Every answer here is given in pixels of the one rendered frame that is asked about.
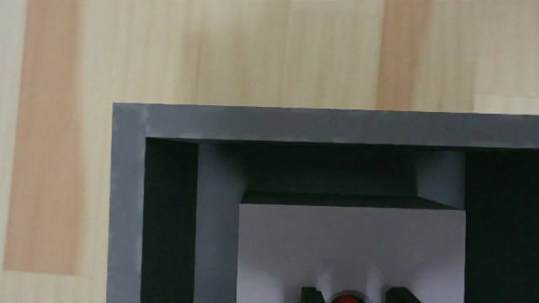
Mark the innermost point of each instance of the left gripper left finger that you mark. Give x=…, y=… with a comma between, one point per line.
x=311, y=295

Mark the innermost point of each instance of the red peg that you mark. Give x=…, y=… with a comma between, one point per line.
x=346, y=299

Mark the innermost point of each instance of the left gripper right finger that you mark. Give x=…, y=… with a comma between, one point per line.
x=401, y=295

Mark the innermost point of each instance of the dark grey open box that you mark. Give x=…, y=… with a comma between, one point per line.
x=179, y=171

